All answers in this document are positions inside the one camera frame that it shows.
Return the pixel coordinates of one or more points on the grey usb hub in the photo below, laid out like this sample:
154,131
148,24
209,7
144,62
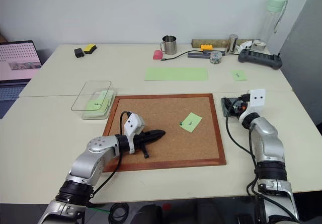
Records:
198,55

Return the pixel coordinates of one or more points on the open laptop pink screen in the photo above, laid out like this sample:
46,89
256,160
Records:
17,65

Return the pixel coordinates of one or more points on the dark grey tray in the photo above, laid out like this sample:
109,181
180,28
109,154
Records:
224,110

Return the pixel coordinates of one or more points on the yellow black board eraser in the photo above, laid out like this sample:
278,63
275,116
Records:
90,48

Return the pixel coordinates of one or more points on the black power adapter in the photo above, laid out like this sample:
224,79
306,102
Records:
79,53

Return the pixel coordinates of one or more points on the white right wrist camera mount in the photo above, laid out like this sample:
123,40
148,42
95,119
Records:
257,100

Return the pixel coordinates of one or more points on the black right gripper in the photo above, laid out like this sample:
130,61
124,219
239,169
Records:
239,104

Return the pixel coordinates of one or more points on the yellow toy brick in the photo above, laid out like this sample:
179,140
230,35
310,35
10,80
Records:
206,47

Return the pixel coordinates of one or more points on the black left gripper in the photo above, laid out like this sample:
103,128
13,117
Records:
143,138

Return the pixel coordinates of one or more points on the long green paper sheet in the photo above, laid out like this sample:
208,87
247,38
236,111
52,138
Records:
176,74

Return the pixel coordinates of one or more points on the clear bottle green lid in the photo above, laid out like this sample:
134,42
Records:
270,20

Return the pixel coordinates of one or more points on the wood framed cork board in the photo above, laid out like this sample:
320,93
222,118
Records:
161,123

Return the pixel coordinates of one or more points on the dark rounded shape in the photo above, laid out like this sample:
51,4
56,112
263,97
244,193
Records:
151,214

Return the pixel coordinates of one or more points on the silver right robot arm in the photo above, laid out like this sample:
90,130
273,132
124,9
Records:
266,143

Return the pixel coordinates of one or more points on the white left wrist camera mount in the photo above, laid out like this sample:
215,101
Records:
131,125

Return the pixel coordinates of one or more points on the small white tape holder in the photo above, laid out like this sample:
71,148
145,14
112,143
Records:
259,44

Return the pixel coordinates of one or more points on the dark grey handheld controller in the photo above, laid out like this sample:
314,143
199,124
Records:
259,59

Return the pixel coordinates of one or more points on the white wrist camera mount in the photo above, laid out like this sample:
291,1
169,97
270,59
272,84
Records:
131,125
257,100

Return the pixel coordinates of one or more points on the rolled cork sheet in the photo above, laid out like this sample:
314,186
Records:
213,42

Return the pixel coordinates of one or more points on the pink heart-shaped object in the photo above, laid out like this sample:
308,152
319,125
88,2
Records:
157,55

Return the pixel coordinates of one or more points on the clear jar of pushpins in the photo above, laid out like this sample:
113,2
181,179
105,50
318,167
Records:
215,58

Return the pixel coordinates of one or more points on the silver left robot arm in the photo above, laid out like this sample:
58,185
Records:
85,163

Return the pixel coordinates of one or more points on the clear plastic box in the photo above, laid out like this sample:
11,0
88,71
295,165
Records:
94,100

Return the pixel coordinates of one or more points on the green sticky notes stack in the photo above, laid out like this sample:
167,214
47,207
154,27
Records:
98,103

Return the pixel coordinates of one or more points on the green sticky note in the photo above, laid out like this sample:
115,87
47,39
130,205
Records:
191,122
239,75

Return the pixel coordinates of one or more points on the steel cylinder cup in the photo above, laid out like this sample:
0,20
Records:
232,44

